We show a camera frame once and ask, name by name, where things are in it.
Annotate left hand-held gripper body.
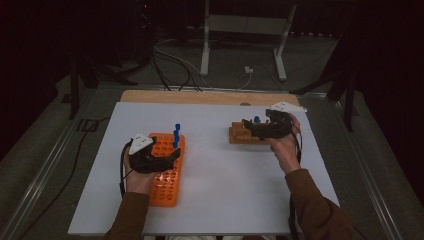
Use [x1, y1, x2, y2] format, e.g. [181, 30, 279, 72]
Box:
[128, 132, 175, 175]

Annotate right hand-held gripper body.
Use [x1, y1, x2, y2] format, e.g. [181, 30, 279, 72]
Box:
[254, 101, 308, 141]

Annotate wooden test tube rack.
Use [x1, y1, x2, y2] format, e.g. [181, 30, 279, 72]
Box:
[228, 120, 278, 145]

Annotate orange plastic tube rack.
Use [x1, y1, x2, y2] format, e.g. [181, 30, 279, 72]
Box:
[148, 132, 186, 208]

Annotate person's left hand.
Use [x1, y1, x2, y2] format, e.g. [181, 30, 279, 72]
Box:
[123, 154, 160, 196]

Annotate person's right hand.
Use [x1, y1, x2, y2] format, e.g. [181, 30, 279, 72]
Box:
[264, 113, 303, 176]

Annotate white table sheet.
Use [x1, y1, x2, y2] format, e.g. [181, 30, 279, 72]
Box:
[67, 101, 350, 236]

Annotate black tripod stand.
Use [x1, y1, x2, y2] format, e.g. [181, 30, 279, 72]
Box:
[67, 54, 139, 120]
[289, 33, 359, 133]

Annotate white metal stand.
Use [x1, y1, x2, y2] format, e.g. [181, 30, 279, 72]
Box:
[200, 0, 298, 82]

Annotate left hand-held gripper black cable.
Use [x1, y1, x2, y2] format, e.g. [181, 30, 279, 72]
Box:
[118, 139, 135, 200]

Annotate hand-held gripper black cable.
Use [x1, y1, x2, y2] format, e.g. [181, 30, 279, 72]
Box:
[118, 139, 135, 200]
[290, 131, 304, 165]

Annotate right hand-held gripper black cable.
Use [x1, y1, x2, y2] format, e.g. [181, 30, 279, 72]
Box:
[290, 131, 304, 165]

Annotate white plug cable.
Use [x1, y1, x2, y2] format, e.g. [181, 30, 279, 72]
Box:
[237, 71, 253, 91]

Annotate black floor cable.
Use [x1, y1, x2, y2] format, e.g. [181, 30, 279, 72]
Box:
[16, 116, 113, 240]

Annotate bundle of floor cables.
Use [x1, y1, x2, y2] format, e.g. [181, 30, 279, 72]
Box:
[151, 38, 214, 93]

